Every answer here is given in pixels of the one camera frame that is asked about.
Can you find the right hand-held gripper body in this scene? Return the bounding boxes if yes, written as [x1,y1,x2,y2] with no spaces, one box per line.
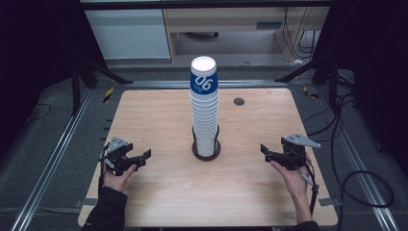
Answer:
[278,133,321,171]

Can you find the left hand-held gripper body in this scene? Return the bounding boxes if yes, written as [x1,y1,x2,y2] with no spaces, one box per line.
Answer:
[101,136,138,177]

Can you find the black cup holder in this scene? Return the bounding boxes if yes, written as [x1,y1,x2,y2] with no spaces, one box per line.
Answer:
[191,124,222,162]

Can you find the stack of paper cups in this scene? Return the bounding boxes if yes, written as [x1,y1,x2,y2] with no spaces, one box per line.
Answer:
[190,56,220,158]

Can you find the person's left hand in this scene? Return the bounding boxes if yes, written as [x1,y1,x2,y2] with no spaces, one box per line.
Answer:
[102,165,138,193]

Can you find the person's right hand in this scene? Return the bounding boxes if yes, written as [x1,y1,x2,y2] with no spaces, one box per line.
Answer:
[269,153,313,198]

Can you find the yellow black tape strip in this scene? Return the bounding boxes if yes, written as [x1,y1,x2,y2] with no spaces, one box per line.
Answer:
[302,86,320,100]
[102,87,115,104]

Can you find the black metal stand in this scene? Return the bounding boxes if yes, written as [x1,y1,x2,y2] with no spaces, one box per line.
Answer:
[274,47,340,114]
[70,47,134,116]

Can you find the white cabinet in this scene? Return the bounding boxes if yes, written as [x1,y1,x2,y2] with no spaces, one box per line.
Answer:
[85,9,171,61]

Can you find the black curtain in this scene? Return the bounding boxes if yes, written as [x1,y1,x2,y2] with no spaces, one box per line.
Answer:
[0,0,107,155]
[314,0,408,177]

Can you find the light wooden desk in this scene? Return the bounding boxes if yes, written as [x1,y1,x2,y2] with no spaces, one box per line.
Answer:
[163,7,331,63]

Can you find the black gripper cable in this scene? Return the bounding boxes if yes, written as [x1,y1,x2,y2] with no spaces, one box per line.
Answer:
[97,143,112,193]
[299,157,320,216]

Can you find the black floor cables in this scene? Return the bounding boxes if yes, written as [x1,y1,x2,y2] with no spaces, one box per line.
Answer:
[302,92,357,143]

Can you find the grey table bracket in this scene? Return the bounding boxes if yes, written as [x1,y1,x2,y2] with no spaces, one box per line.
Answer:
[74,197,98,209]
[318,197,343,207]

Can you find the aluminium floor rail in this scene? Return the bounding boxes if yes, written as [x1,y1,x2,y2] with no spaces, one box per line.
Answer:
[316,88,400,231]
[11,88,92,231]
[123,79,290,90]

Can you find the thin black floor cable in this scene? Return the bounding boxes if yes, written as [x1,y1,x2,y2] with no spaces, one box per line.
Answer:
[23,102,52,126]

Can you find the thick black looped cable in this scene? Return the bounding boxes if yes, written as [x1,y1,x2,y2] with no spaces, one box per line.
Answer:
[336,92,395,231]

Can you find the hanging black cables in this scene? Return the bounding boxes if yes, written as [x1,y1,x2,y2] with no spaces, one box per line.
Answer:
[283,7,320,61]

